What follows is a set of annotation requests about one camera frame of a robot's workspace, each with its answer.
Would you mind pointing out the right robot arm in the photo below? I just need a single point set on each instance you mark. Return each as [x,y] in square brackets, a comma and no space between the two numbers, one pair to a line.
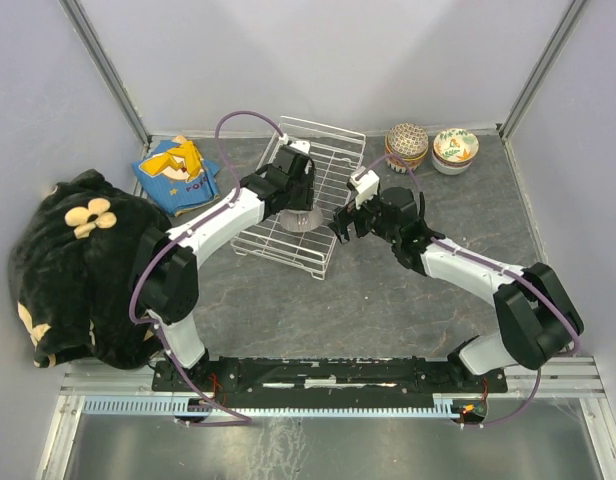
[536,319]

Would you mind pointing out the white bowl orange flower pattern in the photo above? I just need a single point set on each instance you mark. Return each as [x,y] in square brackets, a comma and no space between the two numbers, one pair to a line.
[456,145]

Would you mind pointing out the white wire dish rack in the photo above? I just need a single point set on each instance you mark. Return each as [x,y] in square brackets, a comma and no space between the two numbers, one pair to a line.
[337,153]

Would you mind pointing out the yellow sun pattern bowl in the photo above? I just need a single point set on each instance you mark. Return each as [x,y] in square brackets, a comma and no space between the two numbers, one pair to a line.
[402,158]

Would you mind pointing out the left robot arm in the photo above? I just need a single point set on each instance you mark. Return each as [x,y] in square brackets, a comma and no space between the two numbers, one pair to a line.
[165,274]

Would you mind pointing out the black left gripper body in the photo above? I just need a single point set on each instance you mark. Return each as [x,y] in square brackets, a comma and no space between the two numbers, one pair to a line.
[302,192]

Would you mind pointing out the white bowl teal leaf pattern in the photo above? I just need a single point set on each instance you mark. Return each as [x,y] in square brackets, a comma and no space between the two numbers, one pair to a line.
[402,168]

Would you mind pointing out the light blue cable duct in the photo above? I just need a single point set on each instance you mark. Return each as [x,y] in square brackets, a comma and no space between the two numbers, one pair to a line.
[183,407]

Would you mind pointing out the plain white ribbed bowl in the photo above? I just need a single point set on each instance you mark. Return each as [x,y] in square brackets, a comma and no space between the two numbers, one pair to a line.
[449,170]

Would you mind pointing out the black plush flower blanket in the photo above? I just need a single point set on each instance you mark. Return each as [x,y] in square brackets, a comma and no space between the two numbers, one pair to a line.
[70,270]

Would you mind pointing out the white bowl red lattice pattern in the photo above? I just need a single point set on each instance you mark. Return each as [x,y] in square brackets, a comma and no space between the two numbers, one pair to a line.
[452,164]

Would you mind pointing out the maroon tile pattern bowl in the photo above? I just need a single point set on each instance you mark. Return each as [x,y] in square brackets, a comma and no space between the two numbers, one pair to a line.
[407,138]

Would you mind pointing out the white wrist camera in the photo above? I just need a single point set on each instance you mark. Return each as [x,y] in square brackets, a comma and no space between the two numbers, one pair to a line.
[364,183]
[299,145]

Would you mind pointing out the grey striped bowl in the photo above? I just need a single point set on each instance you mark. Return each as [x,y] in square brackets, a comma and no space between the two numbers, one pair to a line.
[300,221]

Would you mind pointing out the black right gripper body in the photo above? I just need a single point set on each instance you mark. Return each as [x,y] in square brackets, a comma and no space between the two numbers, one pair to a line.
[368,219]

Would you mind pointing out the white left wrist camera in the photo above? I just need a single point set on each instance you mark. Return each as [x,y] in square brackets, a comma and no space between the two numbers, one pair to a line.
[299,145]

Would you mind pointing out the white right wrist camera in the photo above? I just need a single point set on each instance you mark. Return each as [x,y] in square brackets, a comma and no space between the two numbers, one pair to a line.
[364,183]

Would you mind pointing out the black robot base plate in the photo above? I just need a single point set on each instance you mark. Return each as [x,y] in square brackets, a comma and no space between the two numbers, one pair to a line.
[409,381]

